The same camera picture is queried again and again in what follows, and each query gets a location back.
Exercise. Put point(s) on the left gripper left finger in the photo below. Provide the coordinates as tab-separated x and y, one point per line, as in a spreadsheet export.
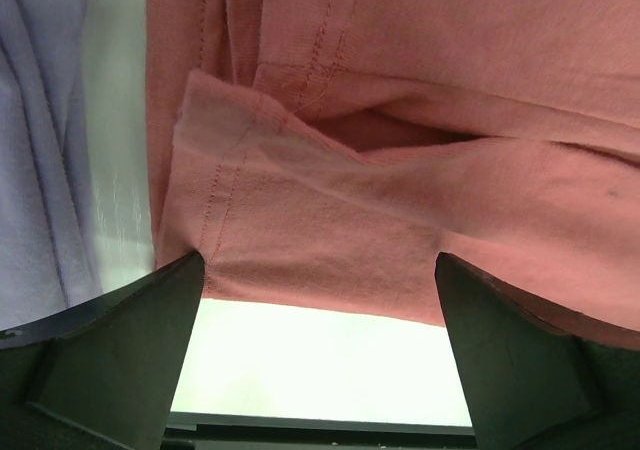
102	374

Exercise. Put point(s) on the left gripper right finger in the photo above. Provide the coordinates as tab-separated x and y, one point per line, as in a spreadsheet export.
535	374

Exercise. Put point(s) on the pink red t shirt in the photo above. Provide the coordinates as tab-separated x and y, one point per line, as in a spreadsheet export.
324	153

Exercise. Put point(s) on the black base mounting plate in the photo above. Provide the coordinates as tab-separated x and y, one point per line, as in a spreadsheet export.
218	431

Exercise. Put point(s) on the folded lavender t shirt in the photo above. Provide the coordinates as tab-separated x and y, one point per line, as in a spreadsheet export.
48	261

